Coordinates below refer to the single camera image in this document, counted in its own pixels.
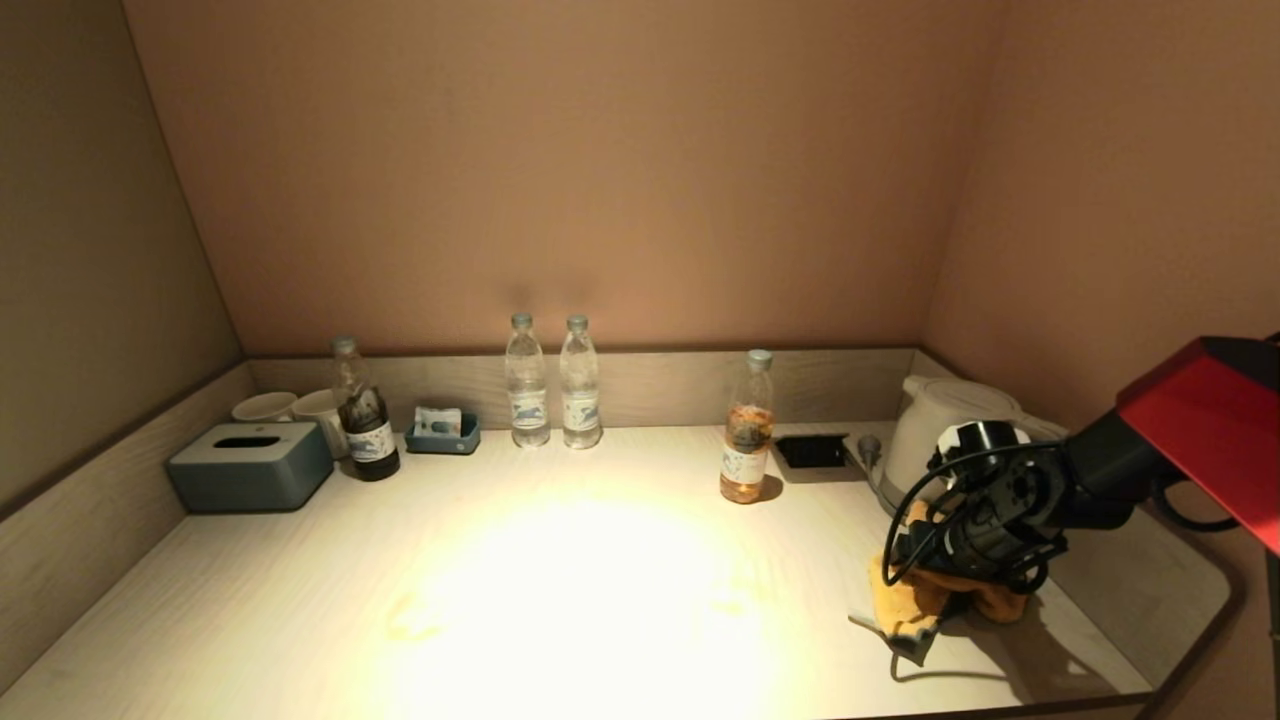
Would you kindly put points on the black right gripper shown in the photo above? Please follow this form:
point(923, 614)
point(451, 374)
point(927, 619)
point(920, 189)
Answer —
point(990, 520)

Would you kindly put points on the orange microfibre cloth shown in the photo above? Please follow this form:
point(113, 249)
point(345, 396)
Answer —
point(915, 605)

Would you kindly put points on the red and black right arm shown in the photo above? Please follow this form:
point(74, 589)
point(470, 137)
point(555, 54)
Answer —
point(1200, 420)

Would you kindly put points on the grey kettle base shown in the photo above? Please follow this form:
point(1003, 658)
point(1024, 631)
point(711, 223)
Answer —
point(884, 500)

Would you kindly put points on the beige electric kettle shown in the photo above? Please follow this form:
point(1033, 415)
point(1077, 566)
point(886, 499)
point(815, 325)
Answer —
point(925, 420)

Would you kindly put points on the grey kettle plug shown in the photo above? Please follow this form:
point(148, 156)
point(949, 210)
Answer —
point(868, 448)

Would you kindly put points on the black recessed power socket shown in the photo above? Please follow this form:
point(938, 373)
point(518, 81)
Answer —
point(810, 451)

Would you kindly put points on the bottle with amber drink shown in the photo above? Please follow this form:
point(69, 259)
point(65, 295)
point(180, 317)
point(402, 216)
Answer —
point(745, 450)

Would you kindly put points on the raised wooden desk rim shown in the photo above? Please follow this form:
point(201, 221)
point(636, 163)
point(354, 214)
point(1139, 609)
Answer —
point(650, 388)

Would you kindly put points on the clear water bottle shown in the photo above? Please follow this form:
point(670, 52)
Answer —
point(580, 398)
point(527, 398)

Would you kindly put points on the small blue tray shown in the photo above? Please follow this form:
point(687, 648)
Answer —
point(443, 444)

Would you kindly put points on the pale sachet packet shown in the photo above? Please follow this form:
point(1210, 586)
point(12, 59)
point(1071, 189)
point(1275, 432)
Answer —
point(437, 421)

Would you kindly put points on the bottle with dark drink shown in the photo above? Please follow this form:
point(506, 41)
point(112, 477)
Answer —
point(368, 430)

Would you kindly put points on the white ceramic cup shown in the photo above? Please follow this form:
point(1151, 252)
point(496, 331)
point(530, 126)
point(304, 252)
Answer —
point(320, 408)
point(262, 407)

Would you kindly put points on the blue-grey tissue box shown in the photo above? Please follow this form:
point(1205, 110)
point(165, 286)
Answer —
point(250, 472)

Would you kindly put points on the black wrist camera white mount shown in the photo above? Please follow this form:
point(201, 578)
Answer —
point(980, 440)

